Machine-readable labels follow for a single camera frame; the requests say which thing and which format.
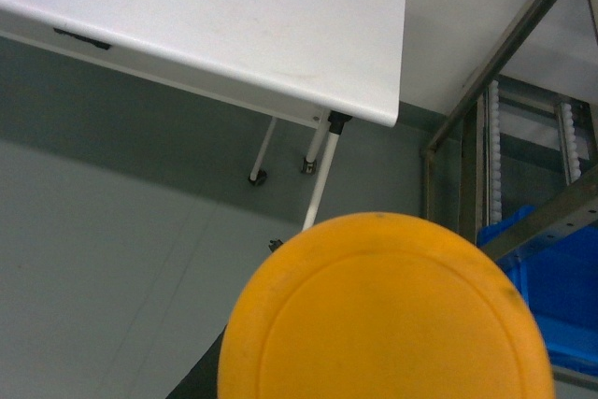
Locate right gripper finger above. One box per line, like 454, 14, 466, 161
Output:
166, 328, 226, 399

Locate yellow mushroom push button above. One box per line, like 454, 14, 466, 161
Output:
217, 212, 555, 398

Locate white folding table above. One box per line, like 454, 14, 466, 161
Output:
1, 0, 406, 227

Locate blue plastic storage crate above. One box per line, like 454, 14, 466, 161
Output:
498, 225, 597, 376

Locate steel shelving rack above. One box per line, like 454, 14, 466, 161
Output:
422, 0, 597, 267

